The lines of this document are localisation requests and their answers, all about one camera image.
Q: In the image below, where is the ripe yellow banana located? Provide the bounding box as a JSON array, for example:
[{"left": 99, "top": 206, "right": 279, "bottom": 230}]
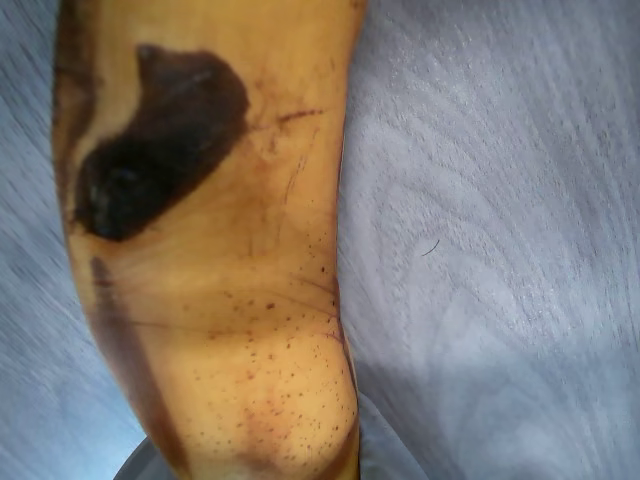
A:
[{"left": 52, "top": 0, "right": 371, "bottom": 480}]

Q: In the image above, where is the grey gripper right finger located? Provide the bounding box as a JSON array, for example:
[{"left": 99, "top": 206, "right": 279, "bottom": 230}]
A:
[{"left": 356, "top": 394, "right": 422, "bottom": 480}]

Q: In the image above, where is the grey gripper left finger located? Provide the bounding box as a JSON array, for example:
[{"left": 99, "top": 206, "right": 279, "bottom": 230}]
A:
[{"left": 113, "top": 434, "right": 169, "bottom": 480}]

